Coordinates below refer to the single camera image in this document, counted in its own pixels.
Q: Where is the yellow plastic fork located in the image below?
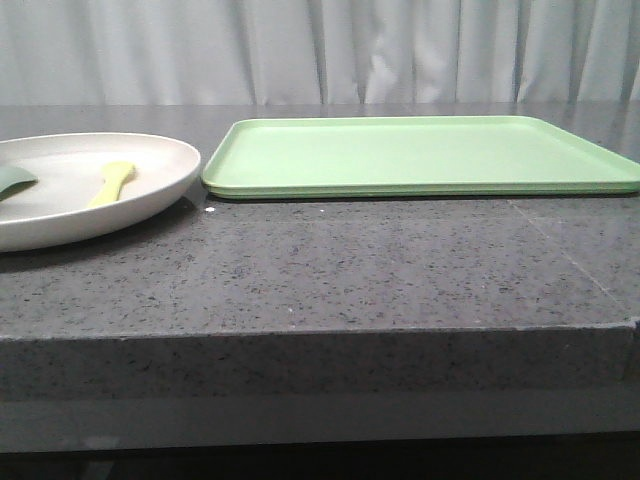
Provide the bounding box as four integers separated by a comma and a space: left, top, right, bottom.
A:
87, 161, 135, 208

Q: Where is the white pleated curtain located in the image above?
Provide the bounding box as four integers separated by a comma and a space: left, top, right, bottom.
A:
1, 1, 639, 106

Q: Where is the light green plastic tray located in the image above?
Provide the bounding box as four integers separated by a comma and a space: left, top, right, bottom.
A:
201, 115, 639, 200

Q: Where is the cream round plate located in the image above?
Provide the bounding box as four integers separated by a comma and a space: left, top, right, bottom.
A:
1, 132, 201, 252

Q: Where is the teal green plastic utensil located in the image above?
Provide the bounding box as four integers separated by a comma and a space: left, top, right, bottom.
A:
1, 165, 38, 200

